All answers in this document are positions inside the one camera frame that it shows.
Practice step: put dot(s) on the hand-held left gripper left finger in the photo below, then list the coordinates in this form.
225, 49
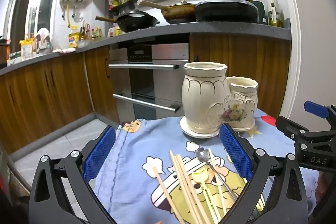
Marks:
101, 150

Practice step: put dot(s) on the kitchen window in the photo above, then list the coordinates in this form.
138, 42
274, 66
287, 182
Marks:
34, 3

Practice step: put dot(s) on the yellow cooking oil bottle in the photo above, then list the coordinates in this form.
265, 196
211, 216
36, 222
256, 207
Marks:
73, 39

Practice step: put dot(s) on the large black frying pan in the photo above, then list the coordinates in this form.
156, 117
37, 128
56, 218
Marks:
225, 12

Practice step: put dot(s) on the flower-shaped metal spoon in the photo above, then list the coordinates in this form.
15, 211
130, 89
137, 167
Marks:
202, 155

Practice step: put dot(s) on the yellow food bag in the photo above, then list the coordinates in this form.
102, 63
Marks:
26, 49

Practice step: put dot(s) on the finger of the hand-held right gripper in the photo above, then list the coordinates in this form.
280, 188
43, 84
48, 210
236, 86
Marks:
315, 108
290, 126

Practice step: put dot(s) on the cream ceramic double utensil holder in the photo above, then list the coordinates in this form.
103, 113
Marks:
203, 98

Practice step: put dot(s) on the dark green kitchen appliance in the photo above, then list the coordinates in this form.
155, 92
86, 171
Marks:
261, 11

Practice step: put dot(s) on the row of condiment bottles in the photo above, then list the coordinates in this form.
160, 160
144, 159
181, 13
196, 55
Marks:
92, 33

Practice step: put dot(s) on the stainless steel built-in oven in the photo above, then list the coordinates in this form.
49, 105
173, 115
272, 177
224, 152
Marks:
157, 56

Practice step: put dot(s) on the blue cartoon printed cloth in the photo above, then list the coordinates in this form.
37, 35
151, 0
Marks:
131, 161

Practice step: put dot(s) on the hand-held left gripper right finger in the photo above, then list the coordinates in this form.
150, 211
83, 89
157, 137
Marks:
235, 150

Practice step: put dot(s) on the wooden lower kitchen cabinet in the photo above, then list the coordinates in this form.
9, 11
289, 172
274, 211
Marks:
52, 87
236, 56

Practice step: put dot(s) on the white dish rag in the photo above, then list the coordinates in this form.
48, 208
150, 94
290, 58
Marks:
64, 50

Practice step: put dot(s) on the white ceramic drip saucer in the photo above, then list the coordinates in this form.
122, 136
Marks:
199, 134

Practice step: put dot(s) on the black spice rack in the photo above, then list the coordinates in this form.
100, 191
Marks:
115, 1

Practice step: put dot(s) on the glass oil dispenser bottle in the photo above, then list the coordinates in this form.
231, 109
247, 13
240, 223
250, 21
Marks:
274, 16

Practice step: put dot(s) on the white cloth on faucet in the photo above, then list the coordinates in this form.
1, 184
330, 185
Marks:
43, 33

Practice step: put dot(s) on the white door frame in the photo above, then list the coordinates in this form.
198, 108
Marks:
291, 56

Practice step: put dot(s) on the dark cooker pot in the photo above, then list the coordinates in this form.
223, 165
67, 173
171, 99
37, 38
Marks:
4, 53

